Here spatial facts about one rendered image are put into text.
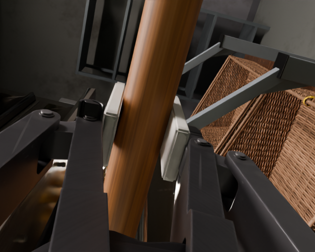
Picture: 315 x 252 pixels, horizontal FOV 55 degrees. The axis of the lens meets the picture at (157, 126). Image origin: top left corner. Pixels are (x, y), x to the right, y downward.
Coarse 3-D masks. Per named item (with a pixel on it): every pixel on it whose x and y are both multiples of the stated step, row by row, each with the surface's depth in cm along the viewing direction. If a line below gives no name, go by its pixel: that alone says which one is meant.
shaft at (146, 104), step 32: (160, 0) 15; (192, 0) 15; (160, 32) 15; (192, 32) 16; (160, 64) 16; (128, 96) 17; (160, 96) 17; (128, 128) 17; (160, 128) 18; (128, 160) 18; (128, 192) 19; (128, 224) 20
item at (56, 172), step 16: (64, 160) 108; (48, 176) 89; (32, 192) 76; (48, 192) 91; (16, 208) 67; (32, 208) 77; (48, 208) 92; (16, 224) 67; (32, 224) 78; (0, 240) 60; (16, 240) 68; (32, 240) 79
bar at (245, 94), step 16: (208, 48) 101; (224, 48) 101; (240, 48) 99; (256, 48) 99; (272, 48) 100; (192, 64) 102; (288, 64) 53; (304, 64) 53; (256, 80) 56; (272, 80) 55; (288, 80) 56; (304, 80) 54; (240, 96) 56; (208, 112) 57; (224, 112) 57; (144, 208) 40; (144, 224) 37; (144, 240) 35
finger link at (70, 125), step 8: (64, 128) 14; (72, 128) 14; (48, 136) 13; (56, 136) 13; (64, 136) 13; (48, 144) 13; (56, 144) 13; (64, 144) 14; (40, 152) 13; (48, 152) 13; (56, 152) 14; (64, 152) 14
